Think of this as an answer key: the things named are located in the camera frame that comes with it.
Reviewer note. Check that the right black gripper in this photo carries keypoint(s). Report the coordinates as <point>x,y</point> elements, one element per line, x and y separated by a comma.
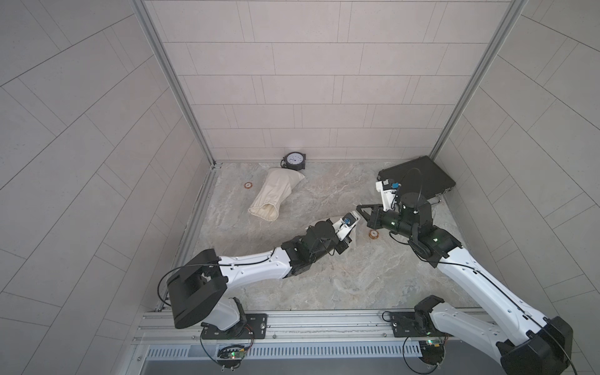
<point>374,221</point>

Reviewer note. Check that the cream cloth soil bag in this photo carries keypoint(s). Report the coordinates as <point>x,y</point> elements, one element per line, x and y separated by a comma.
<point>355,234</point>

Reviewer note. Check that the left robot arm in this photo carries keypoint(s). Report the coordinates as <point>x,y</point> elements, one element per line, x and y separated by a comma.
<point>200,290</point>

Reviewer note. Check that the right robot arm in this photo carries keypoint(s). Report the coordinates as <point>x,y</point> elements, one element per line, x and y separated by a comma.
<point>521,338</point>

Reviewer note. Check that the black hard case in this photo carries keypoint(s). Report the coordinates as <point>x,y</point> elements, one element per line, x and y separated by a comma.
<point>419,175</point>

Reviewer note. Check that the black round clock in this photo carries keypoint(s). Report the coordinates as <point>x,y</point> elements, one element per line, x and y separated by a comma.
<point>294,161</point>

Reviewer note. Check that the right controller board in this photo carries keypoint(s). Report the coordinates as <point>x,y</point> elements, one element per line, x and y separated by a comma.
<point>432,352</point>

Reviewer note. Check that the controller board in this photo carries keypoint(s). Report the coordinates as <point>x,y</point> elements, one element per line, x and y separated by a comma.
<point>432,352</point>
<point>230,357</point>

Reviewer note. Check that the left controller board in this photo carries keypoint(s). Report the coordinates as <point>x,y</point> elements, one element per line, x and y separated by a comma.
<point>230,357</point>

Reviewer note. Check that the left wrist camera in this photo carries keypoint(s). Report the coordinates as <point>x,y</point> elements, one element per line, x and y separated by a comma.
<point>345,225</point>

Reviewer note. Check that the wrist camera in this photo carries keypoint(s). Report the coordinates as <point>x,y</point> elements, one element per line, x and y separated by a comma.
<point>388,190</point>
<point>345,225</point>

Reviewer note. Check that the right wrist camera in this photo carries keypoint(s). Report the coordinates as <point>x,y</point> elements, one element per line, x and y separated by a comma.
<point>388,190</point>

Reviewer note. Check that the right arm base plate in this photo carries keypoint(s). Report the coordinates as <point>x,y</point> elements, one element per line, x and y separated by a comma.
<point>413,324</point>

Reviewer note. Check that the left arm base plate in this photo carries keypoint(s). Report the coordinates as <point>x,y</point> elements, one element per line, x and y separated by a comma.
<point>253,327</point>

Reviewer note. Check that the right corner aluminium post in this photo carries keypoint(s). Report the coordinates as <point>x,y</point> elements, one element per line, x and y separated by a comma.
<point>501,33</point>

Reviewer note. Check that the corner aluminium post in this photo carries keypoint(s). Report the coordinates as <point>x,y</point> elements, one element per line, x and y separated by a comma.
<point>501,33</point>
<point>149,29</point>

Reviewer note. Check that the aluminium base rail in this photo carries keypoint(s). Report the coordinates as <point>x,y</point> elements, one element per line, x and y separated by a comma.
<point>329,332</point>

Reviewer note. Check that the left corner aluminium post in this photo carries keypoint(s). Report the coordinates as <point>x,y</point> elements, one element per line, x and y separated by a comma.
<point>149,29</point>

